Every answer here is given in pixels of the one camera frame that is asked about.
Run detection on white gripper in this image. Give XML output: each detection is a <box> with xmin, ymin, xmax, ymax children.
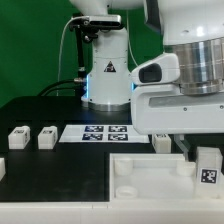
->
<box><xmin>131</xmin><ymin>84</ymin><xmax>224</xmax><ymax>161</ymax></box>

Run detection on white square tabletop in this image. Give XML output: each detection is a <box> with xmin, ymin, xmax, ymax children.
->
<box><xmin>109</xmin><ymin>153</ymin><xmax>224</xmax><ymax>201</ymax></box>

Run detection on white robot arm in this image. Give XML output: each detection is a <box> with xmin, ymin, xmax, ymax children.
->
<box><xmin>69</xmin><ymin>0</ymin><xmax>224</xmax><ymax>134</ymax></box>

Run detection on white sheet with AprilTags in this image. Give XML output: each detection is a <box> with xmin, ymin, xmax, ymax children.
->
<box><xmin>59</xmin><ymin>124</ymin><xmax>149</xmax><ymax>143</ymax></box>

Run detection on white left obstacle block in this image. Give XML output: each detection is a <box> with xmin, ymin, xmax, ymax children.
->
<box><xmin>0</xmin><ymin>158</ymin><xmax>6</xmax><ymax>181</ymax></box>

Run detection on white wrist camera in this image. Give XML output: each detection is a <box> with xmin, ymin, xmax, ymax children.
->
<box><xmin>131</xmin><ymin>53</ymin><xmax>180</xmax><ymax>86</ymax></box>

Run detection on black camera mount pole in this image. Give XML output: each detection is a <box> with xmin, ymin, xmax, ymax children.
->
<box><xmin>75</xmin><ymin>25</ymin><xmax>98</xmax><ymax>83</ymax></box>

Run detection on black camera on mount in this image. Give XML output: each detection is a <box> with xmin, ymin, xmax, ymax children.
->
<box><xmin>69</xmin><ymin>15</ymin><xmax>122</xmax><ymax>30</ymax></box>

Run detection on black cables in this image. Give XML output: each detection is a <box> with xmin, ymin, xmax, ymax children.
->
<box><xmin>37</xmin><ymin>78</ymin><xmax>88</xmax><ymax>98</ymax></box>

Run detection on grey cable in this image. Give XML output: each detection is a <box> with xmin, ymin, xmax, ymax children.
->
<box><xmin>55</xmin><ymin>17</ymin><xmax>81</xmax><ymax>98</ymax></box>

